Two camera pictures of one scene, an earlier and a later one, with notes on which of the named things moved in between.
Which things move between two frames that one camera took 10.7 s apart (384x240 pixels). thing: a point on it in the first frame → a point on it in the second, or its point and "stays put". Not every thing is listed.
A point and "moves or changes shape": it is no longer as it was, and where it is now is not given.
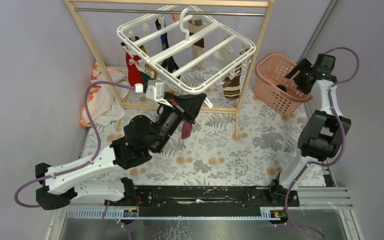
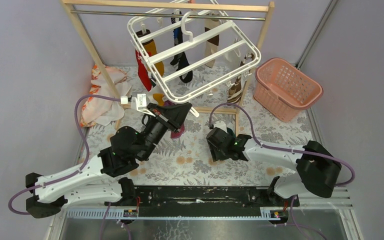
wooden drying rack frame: (112, 92) stays put
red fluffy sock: (134, 74) → (143, 72)
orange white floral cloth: (104, 106) stays put
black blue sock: (169, 64) → (181, 60)
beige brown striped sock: (198, 47) → (212, 44)
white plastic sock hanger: (185, 49) moves or changes shape
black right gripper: (303, 66) → (215, 154)
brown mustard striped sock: (147, 67) → (149, 47)
